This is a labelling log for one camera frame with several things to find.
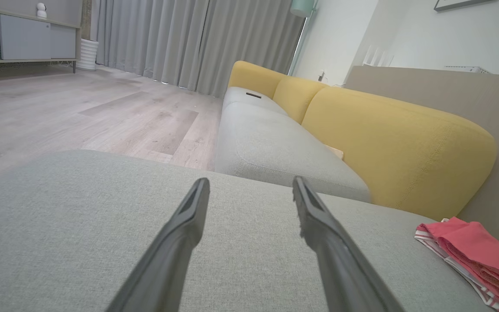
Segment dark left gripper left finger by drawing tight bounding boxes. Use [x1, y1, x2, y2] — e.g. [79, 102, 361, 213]
[106, 178, 211, 312]

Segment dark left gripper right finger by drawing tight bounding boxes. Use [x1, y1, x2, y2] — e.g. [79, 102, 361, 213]
[292, 176, 406, 312]

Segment red shorts with white stripe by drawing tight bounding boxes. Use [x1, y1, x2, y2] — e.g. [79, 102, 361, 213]
[414, 217, 499, 312]

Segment grey sofa with yellow backrest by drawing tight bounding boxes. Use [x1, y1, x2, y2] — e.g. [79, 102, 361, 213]
[214, 61, 498, 221]

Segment beige partition panel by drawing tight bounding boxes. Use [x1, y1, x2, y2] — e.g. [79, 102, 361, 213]
[344, 65, 499, 271]

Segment grey pleated curtain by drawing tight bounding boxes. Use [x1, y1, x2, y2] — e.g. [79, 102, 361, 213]
[90, 0, 306, 98]

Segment white ribbed planter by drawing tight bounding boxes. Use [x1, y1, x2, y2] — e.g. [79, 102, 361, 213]
[76, 38, 99, 71]

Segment mint green floor lamp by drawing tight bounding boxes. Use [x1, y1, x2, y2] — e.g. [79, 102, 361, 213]
[288, 0, 319, 78]

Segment grey and green sideboard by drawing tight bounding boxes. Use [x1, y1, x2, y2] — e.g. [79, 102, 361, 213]
[0, 0, 83, 73]

